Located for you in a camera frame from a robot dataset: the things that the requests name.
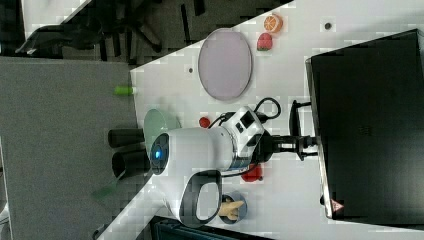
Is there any large red strawberry toy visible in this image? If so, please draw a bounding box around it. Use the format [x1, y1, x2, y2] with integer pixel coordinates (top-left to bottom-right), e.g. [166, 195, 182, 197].
[257, 33, 273, 51]

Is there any oven door with black handle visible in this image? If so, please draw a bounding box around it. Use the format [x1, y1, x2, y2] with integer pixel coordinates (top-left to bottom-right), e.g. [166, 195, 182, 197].
[289, 58, 333, 219]

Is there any green oval colander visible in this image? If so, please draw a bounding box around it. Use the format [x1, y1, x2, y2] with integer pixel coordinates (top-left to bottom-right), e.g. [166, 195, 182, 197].
[143, 109, 181, 153]

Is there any red ketchup bottle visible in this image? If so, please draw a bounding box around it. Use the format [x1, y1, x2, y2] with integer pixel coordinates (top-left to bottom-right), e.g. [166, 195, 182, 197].
[241, 164, 263, 182]

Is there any blue-grey bowl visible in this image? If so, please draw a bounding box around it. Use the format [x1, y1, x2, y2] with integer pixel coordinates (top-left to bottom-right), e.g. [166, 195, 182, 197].
[218, 191, 248, 224]

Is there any green marker pen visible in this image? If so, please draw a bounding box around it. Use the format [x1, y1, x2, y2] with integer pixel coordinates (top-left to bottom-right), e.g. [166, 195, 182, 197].
[114, 86, 137, 96]

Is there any dark teal crate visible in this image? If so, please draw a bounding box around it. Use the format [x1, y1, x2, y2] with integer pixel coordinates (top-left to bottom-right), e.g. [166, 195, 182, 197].
[149, 216, 272, 240]

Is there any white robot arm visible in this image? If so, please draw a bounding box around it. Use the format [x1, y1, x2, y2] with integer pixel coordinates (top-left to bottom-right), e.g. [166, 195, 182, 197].
[149, 107, 317, 228]

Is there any black cylinder near colander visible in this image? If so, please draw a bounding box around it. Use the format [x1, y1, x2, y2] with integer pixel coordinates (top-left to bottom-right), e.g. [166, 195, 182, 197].
[112, 149, 150, 178]

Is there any black toaster oven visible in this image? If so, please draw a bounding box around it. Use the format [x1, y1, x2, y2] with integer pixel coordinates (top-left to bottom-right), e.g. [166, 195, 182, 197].
[306, 29, 424, 228]

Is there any small red strawberry toy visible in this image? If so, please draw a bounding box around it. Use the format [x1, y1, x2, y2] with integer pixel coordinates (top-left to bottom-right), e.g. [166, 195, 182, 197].
[199, 117, 211, 128]

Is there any black office chair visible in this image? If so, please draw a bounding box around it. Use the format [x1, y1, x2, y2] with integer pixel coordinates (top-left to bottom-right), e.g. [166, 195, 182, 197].
[15, 0, 162, 54]

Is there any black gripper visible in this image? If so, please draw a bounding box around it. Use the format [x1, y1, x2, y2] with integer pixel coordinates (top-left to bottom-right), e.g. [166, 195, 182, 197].
[253, 131, 316, 164]

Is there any orange slice toy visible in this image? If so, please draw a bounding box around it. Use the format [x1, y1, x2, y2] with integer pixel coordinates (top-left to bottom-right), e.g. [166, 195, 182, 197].
[263, 14, 284, 33]

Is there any grey round plate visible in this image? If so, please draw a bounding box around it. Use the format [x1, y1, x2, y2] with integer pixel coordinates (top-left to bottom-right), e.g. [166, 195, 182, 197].
[198, 28, 252, 101]

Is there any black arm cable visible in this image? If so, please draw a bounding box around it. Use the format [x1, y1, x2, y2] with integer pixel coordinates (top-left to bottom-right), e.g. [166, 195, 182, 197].
[208, 97, 282, 129]

